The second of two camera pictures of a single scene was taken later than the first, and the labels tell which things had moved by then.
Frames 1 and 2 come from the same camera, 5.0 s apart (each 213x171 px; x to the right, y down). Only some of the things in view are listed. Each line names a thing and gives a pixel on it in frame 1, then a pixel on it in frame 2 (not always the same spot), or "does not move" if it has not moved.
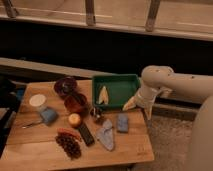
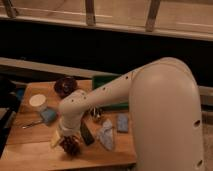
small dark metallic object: (96, 113) does not move
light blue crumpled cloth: (106, 134) does not move
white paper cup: (37, 100) does not move
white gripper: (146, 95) to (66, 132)
